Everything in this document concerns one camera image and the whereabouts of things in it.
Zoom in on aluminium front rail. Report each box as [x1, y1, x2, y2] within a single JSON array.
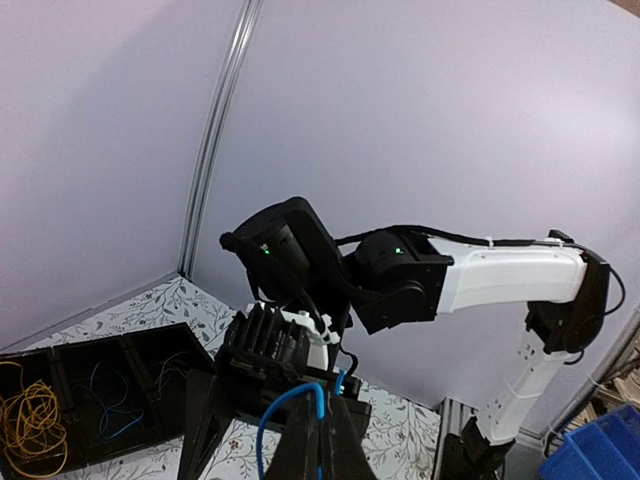
[[431, 397, 477, 479]]

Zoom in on dark grey cable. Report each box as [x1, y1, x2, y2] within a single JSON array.
[[152, 352, 194, 396]]

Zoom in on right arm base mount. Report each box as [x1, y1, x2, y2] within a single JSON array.
[[444, 416, 516, 480]]

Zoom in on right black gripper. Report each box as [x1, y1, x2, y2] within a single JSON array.
[[177, 302, 353, 480]]

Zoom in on right aluminium frame post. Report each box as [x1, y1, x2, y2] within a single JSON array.
[[177, 0, 263, 280]]

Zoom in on blue plastic bin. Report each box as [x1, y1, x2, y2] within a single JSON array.
[[539, 405, 639, 480]]

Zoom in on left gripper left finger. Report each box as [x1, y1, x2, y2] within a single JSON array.
[[267, 383, 325, 479]]

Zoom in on blue cable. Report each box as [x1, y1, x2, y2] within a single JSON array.
[[255, 369, 349, 480], [88, 360, 146, 441]]

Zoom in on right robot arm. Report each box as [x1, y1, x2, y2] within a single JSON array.
[[178, 197, 620, 479]]

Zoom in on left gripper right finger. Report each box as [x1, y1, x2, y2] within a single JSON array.
[[318, 395, 376, 480]]

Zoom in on yellow cable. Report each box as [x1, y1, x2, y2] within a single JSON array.
[[0, 360, 70, 479]]

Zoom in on black three-compartment bin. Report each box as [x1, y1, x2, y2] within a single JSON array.
[[1, 323, 215, 479]]

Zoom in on floral tablecloth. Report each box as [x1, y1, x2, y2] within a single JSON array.
[[0, 274, 444, 480]]

